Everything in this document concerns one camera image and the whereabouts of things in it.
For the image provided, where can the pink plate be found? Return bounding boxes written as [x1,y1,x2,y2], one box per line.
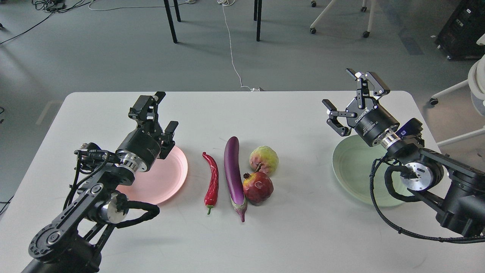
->
[116,146,188,205]

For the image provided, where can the black equipment case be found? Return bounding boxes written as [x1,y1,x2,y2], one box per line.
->
[435,0,485,61]

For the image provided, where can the white office chair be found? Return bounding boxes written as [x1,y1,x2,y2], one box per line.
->
[429,33,485,147]

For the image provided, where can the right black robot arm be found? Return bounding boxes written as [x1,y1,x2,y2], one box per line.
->
[322,68,485,244]

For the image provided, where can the black cables on floor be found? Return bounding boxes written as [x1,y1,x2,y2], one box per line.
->
[0,0,91,46]

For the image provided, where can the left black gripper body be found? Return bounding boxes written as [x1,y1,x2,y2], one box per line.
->
[116,122,175,172]

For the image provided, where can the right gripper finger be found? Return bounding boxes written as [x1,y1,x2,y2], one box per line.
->
[345,68,390,108]
[322,99,357,137]

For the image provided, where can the black table legs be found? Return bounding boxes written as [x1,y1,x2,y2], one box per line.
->
[163,0,263,44]

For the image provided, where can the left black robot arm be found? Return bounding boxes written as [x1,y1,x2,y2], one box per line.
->
[23,91,178,273]

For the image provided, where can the white chair base with casters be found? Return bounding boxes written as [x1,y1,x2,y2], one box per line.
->
[309,0,378,39]

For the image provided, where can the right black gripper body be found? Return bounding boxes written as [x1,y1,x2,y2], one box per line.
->
[349,97,400,147]

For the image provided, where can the white cable on floor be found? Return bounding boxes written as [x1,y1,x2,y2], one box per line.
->
[217,0,262,92]

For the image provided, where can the purple eggplant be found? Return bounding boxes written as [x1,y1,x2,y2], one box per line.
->
[223,136,247,223]

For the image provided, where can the light green plate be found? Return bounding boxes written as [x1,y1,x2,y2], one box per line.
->
[332,135,403,209]

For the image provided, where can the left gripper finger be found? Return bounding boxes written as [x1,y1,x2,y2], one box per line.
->
[128,91,166,126]
[161,121,179,146]

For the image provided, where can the red chili pepper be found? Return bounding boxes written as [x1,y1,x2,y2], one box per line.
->
[202,152,219,215]

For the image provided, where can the red pomegranate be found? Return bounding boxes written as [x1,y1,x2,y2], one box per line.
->
[242,171,274,206]

